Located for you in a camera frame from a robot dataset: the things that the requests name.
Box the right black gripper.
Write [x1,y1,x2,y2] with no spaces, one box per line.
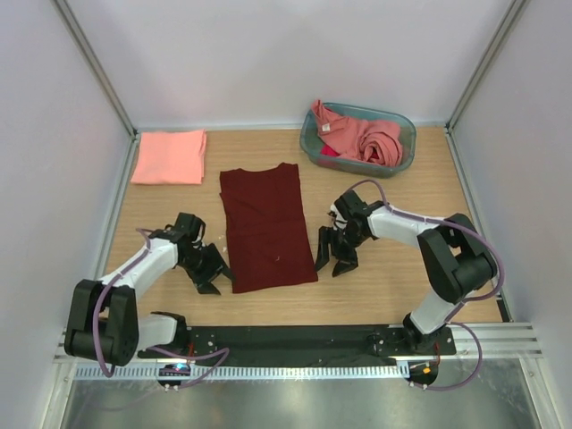
[314,225,367,277]

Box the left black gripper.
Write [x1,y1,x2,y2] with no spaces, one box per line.
[179,243,234,294]

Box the dark red t shirt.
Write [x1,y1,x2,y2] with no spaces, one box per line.
[220,163,318,294]

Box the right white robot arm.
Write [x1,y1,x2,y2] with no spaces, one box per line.
[315,189,504,354]

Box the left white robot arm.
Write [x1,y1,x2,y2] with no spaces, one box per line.
[63,213,234,375]

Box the bright red t shirt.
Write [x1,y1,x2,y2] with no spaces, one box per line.
[320,145,339,157]

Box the teal plastic basket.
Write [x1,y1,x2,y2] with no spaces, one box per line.
[299,100,416,178]

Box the crumpled pink t shirt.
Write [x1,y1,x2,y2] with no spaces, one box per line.
[311,100,403,167]

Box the folded salmon pink t shirt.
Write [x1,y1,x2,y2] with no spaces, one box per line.
[130,130,206,185]

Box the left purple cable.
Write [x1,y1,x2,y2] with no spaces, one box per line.
[91,227,231,390]

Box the purple cable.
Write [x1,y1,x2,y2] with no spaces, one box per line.
[341,179,507,391]
[91,227,231,390]

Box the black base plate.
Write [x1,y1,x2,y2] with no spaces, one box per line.
[165,324,457,367]

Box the white slotted cable duct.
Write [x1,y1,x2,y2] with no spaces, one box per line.
[75,362,411,381]

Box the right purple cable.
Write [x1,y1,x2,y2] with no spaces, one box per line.
[341,179,507,391]

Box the aluminium front rail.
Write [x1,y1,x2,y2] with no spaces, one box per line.
[53,322,544,364]

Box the left aluminium corner post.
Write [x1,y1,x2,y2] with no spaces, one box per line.
[51,0,137,139]

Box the aluminium corner post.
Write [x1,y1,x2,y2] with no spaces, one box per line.
[445,0,529,134]
[51,0,137,139]

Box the right aluminium corner post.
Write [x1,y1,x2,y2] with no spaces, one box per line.
[445,0,529,134]

